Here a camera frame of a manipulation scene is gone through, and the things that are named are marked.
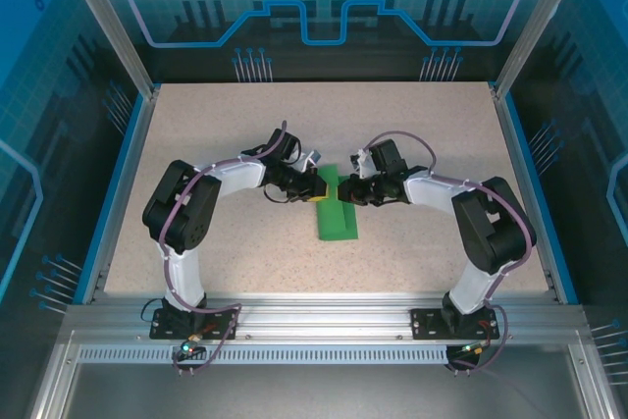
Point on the green paper sheet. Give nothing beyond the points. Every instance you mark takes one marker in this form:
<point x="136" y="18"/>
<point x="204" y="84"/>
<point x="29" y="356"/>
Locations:
<point x="333" y="223"/>

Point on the aluminium mounting rail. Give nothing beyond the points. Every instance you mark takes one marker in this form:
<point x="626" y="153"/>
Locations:
<point x="324" y="321"/>

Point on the blue and aluminium side rail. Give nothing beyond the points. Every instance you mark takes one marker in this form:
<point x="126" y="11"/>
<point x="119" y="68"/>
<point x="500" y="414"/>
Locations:
<point x="530" y="193"/>
<point x="121" y="193"/>

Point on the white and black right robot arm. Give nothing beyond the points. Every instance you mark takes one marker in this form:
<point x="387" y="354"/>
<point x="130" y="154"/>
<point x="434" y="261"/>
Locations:
<point x="432" y="193"/>

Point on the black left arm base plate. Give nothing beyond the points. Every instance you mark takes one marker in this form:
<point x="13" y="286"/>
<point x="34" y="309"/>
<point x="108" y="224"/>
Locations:
<point x="167" y="328"/>

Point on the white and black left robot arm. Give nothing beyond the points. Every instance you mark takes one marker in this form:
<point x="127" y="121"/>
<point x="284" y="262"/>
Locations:
<point x="235" y="176"/>

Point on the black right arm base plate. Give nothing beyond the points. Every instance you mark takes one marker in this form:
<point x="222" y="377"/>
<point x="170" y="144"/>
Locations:
<point x="427" y="323"/>

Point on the aluminium frame post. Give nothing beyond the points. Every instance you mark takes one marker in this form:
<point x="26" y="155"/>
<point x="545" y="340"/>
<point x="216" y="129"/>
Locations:
<point x="530" y="21"/>
<point x="112" y="21"/>

